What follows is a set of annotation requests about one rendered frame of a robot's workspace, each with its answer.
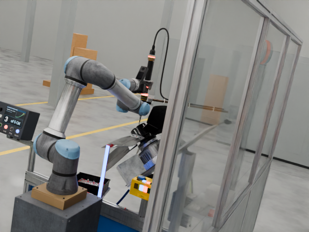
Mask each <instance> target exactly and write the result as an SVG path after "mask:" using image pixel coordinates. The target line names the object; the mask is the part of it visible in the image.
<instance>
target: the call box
mask: <svg viewBox="0 0 309 232"><path fill-rule="evenodd" d="M137 179H138V176H137V177H135V178H133V179H132V182H131V188H130V193H129V194H132V195H134V196H136V197H139V198H142V199H144V200H147V201H148V200H149V194H148V193H146V192H143V191H140V190H139V187H140V185H143V186H145V187H148V188H151V185H150V184H148V183H146V182H147V181H148V182H150V183H152V180H153V179H151V178H148V177H145V179H144V180H146V182H142V181H143V180H140V181H138V180H137ZM135 183H137V184H138V188H137V189H135V188H134V184H135Z"/></svg>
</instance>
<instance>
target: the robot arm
mask: <svg viewBox="0 0 309 232"><path fill-rule="evenodd" d="M148 70H149V69H148V67H145V66H141V68H140V70H139V72H138V74H137V76H136V78H135V79H120V80H117V79H116V76H115V75H114V74H113V73H112V72H111V71H110V70H109V69H108V68H106V67H105V66H104V65H103V64H101V63H100V62H98V61H96V60H92V59H88V58H85V57H82V56H72V57H70V58H69V59H68V60H67V61H66V63H65V65H64V73H65V78H64V79H65V81H66V83H65V86H64V88H63V91H62V94H61V96H60V99H59V101H58V104H57V106H56V108H55V111H54V113H53V116H52V118H51V121H50V124H49V126H48V128H45V129H44V130H43V133H40V134H39V135H37V136H36V138H35V139H34V143H33V148H34V151H35V153H36V154H37V155H39V156H40V157H41V158H44V159H46V160H47V161H49V162H51V163H53V167H52V173H51V175H50V177H49V179H48V181H47V184H46V189H47V190H48V191H49V192H51V193H53V194H57V195H72V194H75V193H76V192H77V191H78V181H77V176H76V175H77V168H78V162H79V157H80V146H79V145H78V144H77V143H76V142H74V141H72V140H69V139H66V136H65V131H66V128H67V126H68V123H69V120H70V118H71V116H72V113H73V111H74V108H75V106H76V103H77V101H78V98H79V95H80V93H81V90H82V89H83V88H85V87H86V86H87V84H88V83H90V84H93V85H96V86H98V87H100V88H101V89H103V90H107V91H108V92H110V93H111V94H112V95H114V96H115V97H116V98H117V102H116V110H117V111H118V112H122V113H127V112H128V111H131V112H134V113H136V114H139V115H142V116H146V115H147V114H148V113H149V111H150V105H149V104H148V103H146V102H143V101H142V100H140V99H139V98H138V97H137V96H136V95H135V94H133V93H140V94H141V93H142V94H144V93H146V92H147V87H149V90H151V87H152V85H153V83H154V82H153V81H147V80H145V79H144V78H145V76H146V74H147V72H148Z"/></svg>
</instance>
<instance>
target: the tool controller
mask: <svg viewBox="0 0 309 232"><path fill-rule="evenodd" d="M5 114H6V115H8V116H10V119H9V122H8V123H5V122H2V121H3V118H4V115H5ZM39 117H40V113H38V112H35V111H32V110H28V109H25V108H23V107H20V106H17V105H13V104H10V103H6V102H2V101H0V123H2V126H1V127H0V132H1V133H4V134H6V135H9V136H10V138H13V137H14V138H17V140H18V141H20V140H26V141H28V140H32V138H33V135H34V132H35V129H36V125H37V122H38V119H39ZM5 125H7V126H8V128H7V129H5V128H4V126H5ZM11 127H13V128H14V130H13V131H10V128H11ZM17 129H19V130H20V132H19V133H16V130H17Z"/></svg>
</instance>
